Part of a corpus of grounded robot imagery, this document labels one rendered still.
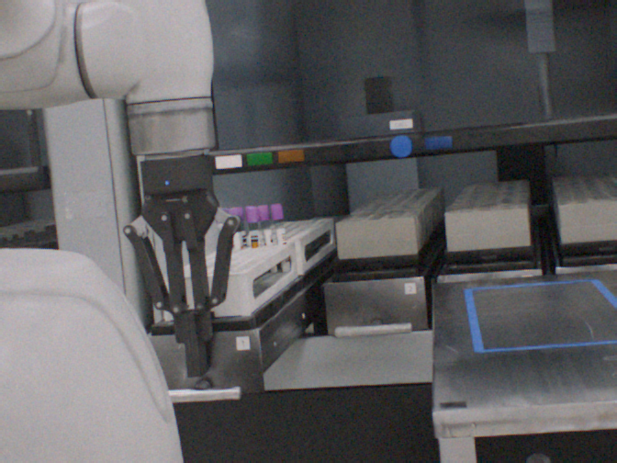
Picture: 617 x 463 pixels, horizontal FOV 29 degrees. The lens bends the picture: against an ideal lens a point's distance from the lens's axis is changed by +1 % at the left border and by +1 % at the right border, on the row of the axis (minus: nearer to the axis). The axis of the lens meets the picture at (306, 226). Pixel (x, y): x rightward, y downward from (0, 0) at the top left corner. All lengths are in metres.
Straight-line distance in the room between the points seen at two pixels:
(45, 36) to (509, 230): 0.71
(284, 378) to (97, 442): 1.05
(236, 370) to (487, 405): 0.52
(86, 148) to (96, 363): 1.18
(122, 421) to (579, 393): 0.38
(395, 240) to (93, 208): 0.45
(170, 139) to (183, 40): 0.10
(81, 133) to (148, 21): 0.55
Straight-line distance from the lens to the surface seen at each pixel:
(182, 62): 1.23
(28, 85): 1.26
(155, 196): 1.27
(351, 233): 1.65
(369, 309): 1.59
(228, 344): 1.31
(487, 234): 1.64
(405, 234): 1.64
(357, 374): 1.61
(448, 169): 2.40
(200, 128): 1.24
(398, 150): 1.61
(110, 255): 1.76
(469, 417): 0.84
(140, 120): 1.24
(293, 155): 1.65
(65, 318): 0.59
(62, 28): 1.26
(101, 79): 1.25
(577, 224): 1.64
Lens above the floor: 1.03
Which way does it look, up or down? 5 degrees down
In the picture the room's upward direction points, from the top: 6 degrees counter-clockwise
